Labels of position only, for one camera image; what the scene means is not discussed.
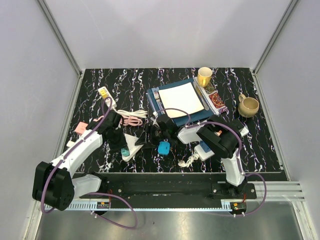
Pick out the yellow mug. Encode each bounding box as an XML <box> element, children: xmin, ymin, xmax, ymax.
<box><xmin>197</xmin><ymin>67</ymin><xmax>213</xmax><ymax>88</ymax></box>

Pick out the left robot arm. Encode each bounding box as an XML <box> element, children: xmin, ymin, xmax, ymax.
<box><xmin>32</xmin><ymin>114</ymin><xmax>126</xmax><ymax>214</ymax></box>

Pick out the black mounting base rail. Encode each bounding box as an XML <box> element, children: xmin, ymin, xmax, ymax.
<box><xmin>96</xmin><ymin>172</ymin><xmax>257</xmax><ymax>200</ymax></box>

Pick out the dark blue cube adapter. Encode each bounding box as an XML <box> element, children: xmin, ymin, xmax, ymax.
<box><xmin>199</xmin><ymin>141</ymin><xmax>211</xmax><ymax>153</ymax></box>

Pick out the white power strip yellow plug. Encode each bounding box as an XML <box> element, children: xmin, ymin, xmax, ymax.
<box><xmin>97</xmin><ymin>86</ymin><xmax>117</xmax><ymax>109</ymax></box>

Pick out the teal small plug adapter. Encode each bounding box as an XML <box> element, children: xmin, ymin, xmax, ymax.
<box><xmin>121</xmin><ymin>147</ymin><xmax>130</xmax><ymax>157</ymax></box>

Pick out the white plug adapter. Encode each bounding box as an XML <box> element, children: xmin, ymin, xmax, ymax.
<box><xmin>66</xmin><ymin>140</ymin><xmax>75</xmax><ymax>148</ymax></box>

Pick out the dark blue placemat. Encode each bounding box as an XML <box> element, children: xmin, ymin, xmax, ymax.
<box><xmin>147</xmin><ymin>78</ymin><xmax>215</xmax><ymax>127</ymax></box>

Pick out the white multicolour power strip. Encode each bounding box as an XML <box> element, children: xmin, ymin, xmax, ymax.
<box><xmin>196</xmin><ymin>124</ymin><xmax>239</xmax><ymax>159</ymax></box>

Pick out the white coiled cable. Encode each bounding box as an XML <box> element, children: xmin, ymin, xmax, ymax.
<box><xmin>116</xmin><ymin>109</ymin><xmax>149</xmax><ymax>119</ymax></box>

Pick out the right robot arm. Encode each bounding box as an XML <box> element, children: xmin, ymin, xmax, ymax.
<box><xmin>145</xmin><ymin>112</ymin><xmax>248</xmax><ymax>199</ymax></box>

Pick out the pink deer cube adapter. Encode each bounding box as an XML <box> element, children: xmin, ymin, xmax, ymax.
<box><xmin>215</xmin><ymin>130</ymin><xmax>222</xmax><ymax>137</ymax></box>

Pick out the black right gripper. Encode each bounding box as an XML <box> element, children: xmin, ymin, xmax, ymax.
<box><xmin>135</xmin><ymin>123</ymin><xmax>170</xmax><ymax>149</ymax></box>

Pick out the white triangular power strip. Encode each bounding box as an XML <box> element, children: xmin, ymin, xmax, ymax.
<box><xmin>121</xmin><ymin>133</ymin><xmax>143</xmax><ymax>162</ymax></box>

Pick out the silver fork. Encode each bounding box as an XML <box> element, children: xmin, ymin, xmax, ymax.
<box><xmin>153</xmin><ymin>91</ymin><xmax>161</xmax><ymax>105</ymax></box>

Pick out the light blue plug adapter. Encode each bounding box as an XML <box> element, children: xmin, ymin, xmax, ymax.
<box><xmin>157</xmin><ymin>141</ymin><xmax>171</xmax><ymax>156</ymax></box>

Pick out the patterned colourful coaster cloth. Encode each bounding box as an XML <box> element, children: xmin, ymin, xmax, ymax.
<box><xmin>193</xmin><ymin>77</ymin><xmax>228</xmax><ymax>116</ymax></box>

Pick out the white square plate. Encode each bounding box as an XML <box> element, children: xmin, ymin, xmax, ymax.
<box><xmin>158</xmin><ymin>82</ymin><xmax>204</xmax><ymax>115</ymax></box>

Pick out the pink coiled cable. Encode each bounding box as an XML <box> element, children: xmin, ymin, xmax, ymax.
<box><xmin>96</xmin><ymin>114</ymin><xmax>143</xmax><ymax>127</ymax></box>

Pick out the beige ceramic mug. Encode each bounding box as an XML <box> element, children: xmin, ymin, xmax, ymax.
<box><xmin>238</xmin><ymin>94</ymin><xmax>260</xmax><ymax>118</ymax></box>

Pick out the white knotted cord with plug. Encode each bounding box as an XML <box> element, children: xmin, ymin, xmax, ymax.
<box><xmin>178</xmin><ymin>152</ymin><xmax>200</xmax><ymax>168</ymax></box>

